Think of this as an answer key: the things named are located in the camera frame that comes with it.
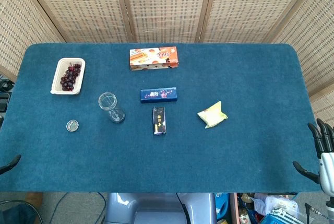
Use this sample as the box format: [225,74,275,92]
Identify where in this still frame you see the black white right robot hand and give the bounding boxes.
[292,118,334,198]

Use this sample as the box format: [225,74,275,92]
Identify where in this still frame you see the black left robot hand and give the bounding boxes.
[0,154,22,175]

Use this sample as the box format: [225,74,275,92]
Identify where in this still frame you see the round jar lid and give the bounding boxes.
[66,119,80,133]

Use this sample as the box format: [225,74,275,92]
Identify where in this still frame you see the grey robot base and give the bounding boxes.
[103,192,218,224]

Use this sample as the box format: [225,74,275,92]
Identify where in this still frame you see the clear glass jar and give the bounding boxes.
[98,92,126,124]

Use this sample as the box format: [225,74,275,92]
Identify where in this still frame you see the white plastic bag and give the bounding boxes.
[253,193,299,217]

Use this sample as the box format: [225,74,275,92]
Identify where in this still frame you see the blue white striped package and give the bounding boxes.
[260,207,302,224]

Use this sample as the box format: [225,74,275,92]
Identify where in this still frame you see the black electronic devices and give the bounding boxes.
[0,74,15,113]

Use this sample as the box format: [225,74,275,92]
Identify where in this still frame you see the beige food tray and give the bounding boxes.
[50,57,86,96]

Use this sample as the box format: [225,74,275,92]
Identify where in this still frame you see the dark red grape bunch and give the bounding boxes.
[60,62,82,92]

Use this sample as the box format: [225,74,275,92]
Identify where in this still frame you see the yellow green snack packet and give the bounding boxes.
[197,101,229,129]

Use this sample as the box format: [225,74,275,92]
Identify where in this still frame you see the blue carpet table cloth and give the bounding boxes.
[0,42,325,194]

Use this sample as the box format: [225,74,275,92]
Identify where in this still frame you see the small black box gold print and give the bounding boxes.
[152,106,168,136]

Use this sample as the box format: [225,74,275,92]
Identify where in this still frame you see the long dark blue box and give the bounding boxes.
[140,87,179,104]

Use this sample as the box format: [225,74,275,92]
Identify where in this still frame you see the orange biscuit box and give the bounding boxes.
[129,46,181,71]

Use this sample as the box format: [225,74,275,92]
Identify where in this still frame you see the woven bamboo folding screen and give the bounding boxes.
[0,0,334,128]

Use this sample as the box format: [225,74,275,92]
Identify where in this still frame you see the black cable with metal plug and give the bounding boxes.
[304,202,334,220]

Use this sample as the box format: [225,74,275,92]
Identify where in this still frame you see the thin blue cable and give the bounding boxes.
[55,192,108,222]

